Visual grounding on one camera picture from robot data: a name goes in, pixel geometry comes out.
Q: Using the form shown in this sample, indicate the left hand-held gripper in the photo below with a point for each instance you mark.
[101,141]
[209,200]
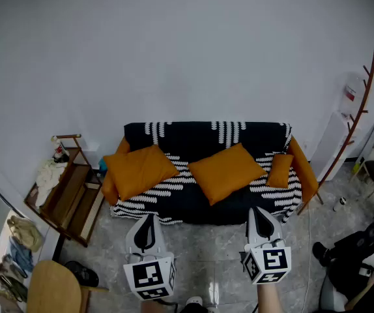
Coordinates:
[148,272]

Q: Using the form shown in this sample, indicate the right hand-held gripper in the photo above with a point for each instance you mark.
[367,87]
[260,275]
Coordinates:
[271,261]

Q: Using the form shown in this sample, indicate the small orange cushion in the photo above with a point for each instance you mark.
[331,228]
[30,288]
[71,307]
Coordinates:
[279,171]

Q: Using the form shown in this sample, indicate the large orange cushion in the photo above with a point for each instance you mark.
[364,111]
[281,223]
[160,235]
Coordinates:
[226,171]
[138,171]

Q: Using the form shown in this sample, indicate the person's left forearm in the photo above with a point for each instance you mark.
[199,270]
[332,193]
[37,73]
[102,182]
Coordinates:
[149,307]

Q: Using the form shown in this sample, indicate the person's right forearm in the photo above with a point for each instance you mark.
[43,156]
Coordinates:
[270,298]

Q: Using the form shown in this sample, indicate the black shoe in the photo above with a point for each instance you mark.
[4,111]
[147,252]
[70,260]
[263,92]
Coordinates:
[82,274]

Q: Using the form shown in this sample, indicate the person's white shoe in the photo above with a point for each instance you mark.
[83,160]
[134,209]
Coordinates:
[194,302]

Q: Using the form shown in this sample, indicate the wooden side cart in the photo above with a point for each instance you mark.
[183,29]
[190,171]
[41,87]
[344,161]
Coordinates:
[76,191]

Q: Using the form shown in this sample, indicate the white round chair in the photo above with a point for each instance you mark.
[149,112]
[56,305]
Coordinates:
[328,295]

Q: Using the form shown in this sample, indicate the wooden coat rack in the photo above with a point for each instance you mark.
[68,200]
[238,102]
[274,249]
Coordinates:
[336,156]

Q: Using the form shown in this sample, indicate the round wooden chair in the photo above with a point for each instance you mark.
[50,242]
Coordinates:
[53,289]

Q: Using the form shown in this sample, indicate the white water dispenser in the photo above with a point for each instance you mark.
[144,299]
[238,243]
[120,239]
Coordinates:
[330,148]

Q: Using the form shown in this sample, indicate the yellow green bottle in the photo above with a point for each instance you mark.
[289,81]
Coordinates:
[356,168]

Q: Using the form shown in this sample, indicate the cream crumpled cloth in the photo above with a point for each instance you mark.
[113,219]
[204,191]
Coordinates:
[48,178]

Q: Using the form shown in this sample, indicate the beige bag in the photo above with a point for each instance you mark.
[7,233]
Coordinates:
[25,233]

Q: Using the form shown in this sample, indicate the blue cloth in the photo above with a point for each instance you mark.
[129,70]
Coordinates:
[22,256]

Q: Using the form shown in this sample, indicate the red white spotted cup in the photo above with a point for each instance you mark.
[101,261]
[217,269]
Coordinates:
[60,148]

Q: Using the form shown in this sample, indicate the clear bottle yellow cap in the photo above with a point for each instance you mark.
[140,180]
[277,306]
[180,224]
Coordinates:
[55,140]

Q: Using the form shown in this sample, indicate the dark green bag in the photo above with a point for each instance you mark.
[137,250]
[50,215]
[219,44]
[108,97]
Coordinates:
[12,289]

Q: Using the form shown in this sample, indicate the clear water jug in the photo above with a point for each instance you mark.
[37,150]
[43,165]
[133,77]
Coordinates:
[353,93]

